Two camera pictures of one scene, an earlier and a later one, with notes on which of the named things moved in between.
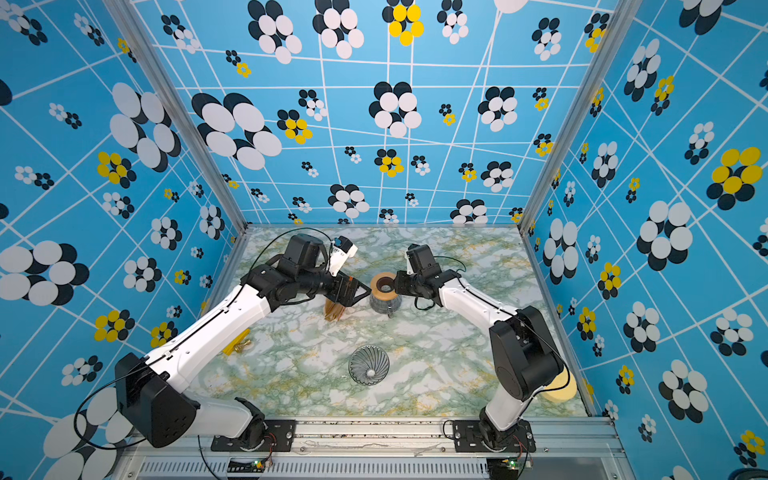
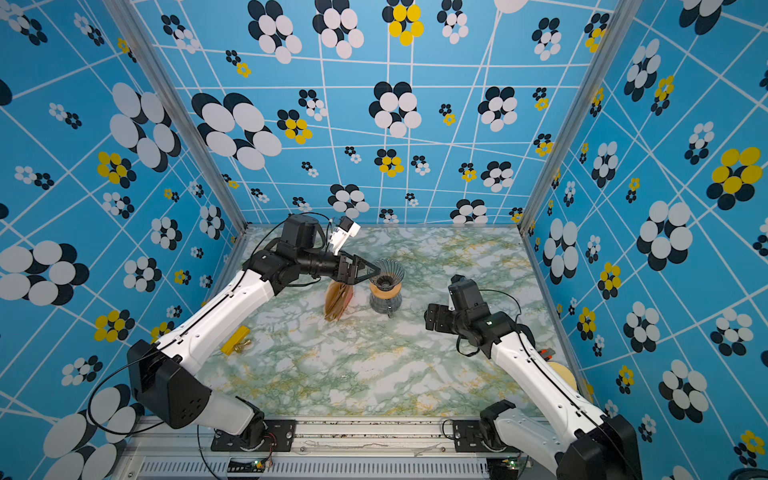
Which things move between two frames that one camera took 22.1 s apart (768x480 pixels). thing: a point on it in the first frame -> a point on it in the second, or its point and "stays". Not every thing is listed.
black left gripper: (349, 298) -> (351, 277)
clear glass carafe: (385, 306) stays
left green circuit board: (257, 466) stays
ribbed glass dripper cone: (369, 365) -> (391, 274)
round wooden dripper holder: (382, 286) stays
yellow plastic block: (227, 350) stays
